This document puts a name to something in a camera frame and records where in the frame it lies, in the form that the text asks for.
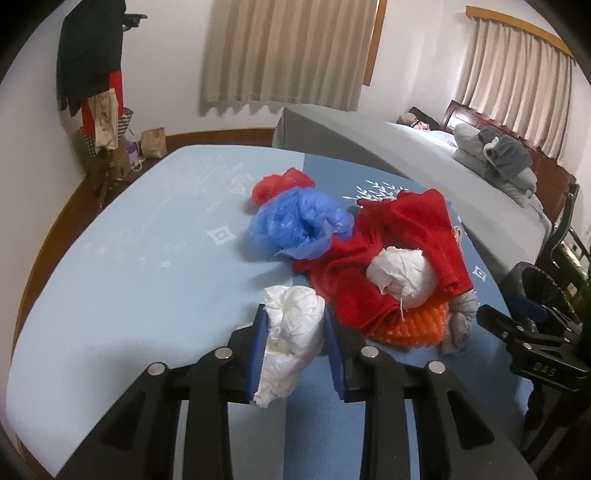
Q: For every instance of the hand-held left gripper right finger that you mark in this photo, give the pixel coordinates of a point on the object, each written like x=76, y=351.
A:
x=333, y=355

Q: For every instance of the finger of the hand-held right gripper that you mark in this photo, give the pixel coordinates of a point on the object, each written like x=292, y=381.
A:
x=535, y=310
x=498, y=321

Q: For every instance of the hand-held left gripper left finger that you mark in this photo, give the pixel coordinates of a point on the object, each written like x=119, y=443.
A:
x=257, y=355

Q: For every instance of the trash bin with black bag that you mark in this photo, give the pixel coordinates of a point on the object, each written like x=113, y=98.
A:
x=531, y=279

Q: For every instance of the white plastic bag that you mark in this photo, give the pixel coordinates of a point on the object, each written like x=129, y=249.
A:
x=291, y=332

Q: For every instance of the red cloth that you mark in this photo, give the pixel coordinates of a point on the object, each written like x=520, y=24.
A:
x=406, y=230

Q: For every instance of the blue plastic bag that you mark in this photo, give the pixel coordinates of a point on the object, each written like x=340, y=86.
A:
x=300, y=221

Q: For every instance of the grey crumpled cloth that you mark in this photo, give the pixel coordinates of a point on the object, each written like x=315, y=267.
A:
x=461, y=323

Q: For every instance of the black metal chair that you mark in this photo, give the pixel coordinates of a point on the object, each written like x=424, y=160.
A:
x=565, y=240

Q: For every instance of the wooden headboard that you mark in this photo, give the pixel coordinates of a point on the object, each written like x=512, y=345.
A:
x=549, y=170

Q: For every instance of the blue printed table cloth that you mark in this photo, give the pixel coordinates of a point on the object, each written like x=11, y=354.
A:
x=138, y=258

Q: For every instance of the dark grey garment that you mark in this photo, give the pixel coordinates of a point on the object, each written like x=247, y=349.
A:
x=505, y=150

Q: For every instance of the red plastic bag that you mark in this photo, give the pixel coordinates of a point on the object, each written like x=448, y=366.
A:
x=277, y=184

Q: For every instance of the folded grey duvet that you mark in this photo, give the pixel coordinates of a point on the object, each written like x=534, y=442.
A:
x=466, y=147

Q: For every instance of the grey bed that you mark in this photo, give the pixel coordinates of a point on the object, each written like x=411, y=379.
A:
x=415, y=161

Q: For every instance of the beige curtain behind headboard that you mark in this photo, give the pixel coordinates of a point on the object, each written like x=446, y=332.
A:
x=512, y=87

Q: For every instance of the wooden coat rack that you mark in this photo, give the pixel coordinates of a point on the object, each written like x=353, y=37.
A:
x=108, y=177

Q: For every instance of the brown paper bag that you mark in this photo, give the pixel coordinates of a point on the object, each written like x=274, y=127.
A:
x=153, y=143

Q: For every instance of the striped bag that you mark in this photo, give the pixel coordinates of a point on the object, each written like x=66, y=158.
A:
x=124, y=122

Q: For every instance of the beige tote bag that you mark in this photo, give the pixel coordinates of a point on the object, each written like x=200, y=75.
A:
x=104, y=120

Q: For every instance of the wooden curtain pelmet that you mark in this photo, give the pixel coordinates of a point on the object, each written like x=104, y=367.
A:
x=517, y=25

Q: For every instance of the red garment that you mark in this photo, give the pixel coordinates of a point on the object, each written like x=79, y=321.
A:
x=115, y=92

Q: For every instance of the wide beige curtain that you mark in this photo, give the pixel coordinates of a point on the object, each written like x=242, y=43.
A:
x=286, y=50

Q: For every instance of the black coat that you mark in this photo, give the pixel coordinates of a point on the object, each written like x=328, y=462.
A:
x=87, y=50

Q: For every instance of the wooden window frame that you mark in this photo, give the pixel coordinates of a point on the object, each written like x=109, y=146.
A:
x=375, y=41

